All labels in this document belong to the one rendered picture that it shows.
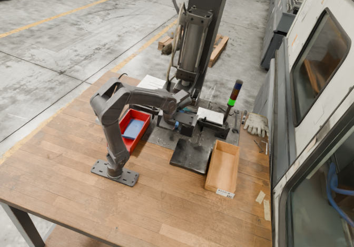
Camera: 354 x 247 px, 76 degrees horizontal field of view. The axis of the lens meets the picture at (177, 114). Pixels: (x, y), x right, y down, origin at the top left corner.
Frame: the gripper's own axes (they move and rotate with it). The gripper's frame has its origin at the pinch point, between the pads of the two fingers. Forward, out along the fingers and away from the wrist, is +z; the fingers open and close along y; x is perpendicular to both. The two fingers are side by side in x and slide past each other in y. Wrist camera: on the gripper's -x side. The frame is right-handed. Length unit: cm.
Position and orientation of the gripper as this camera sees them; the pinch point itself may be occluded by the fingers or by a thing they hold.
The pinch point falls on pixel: (169, 124)
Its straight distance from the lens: 111.9
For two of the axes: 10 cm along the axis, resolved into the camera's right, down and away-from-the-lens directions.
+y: 3.2, -8.8, 3.5
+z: -0.2, 3.7, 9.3
